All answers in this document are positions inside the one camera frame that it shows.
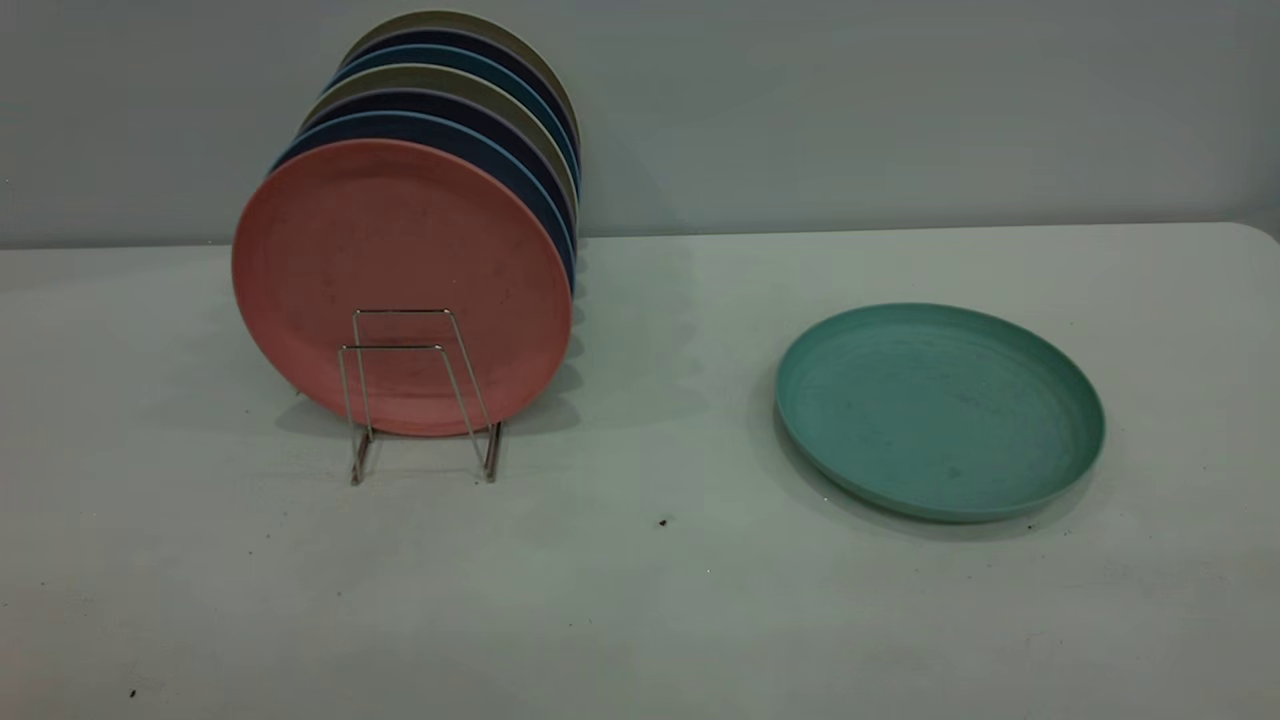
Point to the green plastic plate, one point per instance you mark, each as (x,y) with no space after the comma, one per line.
(940,410)

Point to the pink plastic plate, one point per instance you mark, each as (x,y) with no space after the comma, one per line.
(400,250)

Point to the dark blue plastic plate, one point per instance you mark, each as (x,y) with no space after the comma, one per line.
(420,125)

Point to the dark purple plastic plate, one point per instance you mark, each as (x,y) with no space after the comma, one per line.
(420,99)
(440,35)

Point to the beige plastic plate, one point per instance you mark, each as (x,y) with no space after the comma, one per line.
(420,75)
(440,17)

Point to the teal blue plastic plate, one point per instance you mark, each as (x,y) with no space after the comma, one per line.
(430,52)

